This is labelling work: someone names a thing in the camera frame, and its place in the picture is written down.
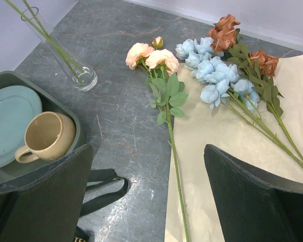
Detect peach rose stem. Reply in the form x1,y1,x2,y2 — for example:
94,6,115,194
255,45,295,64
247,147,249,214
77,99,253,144
125,36,190,241

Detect orange wrapping paper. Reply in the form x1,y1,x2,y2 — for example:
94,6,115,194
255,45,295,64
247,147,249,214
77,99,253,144
165,65,303,241

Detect small clear glass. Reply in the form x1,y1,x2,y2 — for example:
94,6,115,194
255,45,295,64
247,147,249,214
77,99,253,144
21,7,98,91

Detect black printed ribbon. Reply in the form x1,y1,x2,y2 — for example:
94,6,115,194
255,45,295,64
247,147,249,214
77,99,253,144
73,168,132,242

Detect cream white rose stem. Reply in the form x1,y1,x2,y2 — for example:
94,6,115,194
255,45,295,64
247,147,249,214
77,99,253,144
4,0,81,84

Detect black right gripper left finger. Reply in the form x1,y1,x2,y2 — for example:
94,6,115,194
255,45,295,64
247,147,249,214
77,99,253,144
0,144,93,241

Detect light blue flower stem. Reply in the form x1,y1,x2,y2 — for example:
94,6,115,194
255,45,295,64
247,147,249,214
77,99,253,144
175,37,303,174

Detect beige ceramic vase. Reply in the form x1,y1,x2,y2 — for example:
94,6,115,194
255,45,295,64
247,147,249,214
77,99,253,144
15,111,76,163

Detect brown rose stem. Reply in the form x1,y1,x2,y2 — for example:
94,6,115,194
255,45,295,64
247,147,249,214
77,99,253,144
208,14,303,169

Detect dark green tray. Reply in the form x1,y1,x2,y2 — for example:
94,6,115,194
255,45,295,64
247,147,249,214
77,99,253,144
0,71,86,183

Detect light blue plate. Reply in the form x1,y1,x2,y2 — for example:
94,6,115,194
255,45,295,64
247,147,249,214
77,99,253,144
0,85,42,168

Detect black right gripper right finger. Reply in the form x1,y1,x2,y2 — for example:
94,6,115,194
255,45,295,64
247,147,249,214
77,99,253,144
204,144,303,241

